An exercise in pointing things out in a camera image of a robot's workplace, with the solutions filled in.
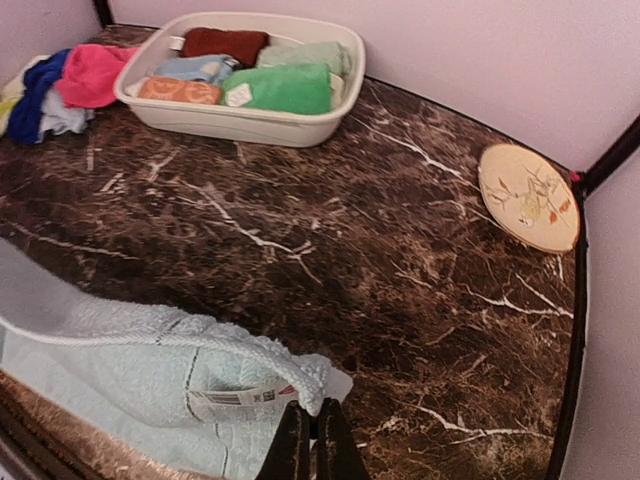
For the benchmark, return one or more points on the black frame post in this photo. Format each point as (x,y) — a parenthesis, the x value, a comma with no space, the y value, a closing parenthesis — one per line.
(103,11)
(614,157)

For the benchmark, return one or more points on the yellow lemon print cloth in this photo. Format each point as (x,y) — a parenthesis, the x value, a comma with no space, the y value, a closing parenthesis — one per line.
(13,91)

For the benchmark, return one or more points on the black front table rail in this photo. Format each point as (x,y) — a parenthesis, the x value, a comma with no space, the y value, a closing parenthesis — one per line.
(577,348)

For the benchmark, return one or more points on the rolled maroon towel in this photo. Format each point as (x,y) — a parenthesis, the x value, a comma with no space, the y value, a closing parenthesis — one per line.
(243,45)

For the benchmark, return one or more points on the small pale blue cloth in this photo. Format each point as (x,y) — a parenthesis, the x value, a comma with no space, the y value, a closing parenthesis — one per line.
(57,119)

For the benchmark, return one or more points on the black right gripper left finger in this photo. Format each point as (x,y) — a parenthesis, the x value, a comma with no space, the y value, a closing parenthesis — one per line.
(288,457)

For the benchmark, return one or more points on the pink towel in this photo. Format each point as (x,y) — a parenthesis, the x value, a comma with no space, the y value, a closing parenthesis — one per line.
(89,75)

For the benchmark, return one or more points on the large light blue towel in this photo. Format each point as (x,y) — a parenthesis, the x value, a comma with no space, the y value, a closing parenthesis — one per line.
(184,389)

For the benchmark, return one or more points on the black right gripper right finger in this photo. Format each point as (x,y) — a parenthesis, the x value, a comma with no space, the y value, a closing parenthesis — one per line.
(338,457)

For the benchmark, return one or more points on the dark blue towel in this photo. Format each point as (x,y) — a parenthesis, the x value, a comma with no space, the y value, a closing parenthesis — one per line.
(24,120)

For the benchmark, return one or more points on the white plastic basin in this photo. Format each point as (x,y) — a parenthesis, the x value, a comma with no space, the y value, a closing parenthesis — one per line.
(237,123)

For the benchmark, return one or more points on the rolled pale green towel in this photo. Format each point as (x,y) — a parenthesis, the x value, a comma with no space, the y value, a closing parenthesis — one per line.
(333,54)

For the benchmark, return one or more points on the rolled orange patterned towel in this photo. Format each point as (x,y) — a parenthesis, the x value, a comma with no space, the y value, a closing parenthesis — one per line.
(174,90)

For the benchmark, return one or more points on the black left frame post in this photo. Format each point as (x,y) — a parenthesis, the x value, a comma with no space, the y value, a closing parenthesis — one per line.
(103,11)

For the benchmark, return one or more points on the black right frame post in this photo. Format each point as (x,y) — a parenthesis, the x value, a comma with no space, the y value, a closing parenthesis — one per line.
(614,157)

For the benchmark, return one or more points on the rolled light blue towel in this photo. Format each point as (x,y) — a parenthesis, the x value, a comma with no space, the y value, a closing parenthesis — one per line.
(211,69)

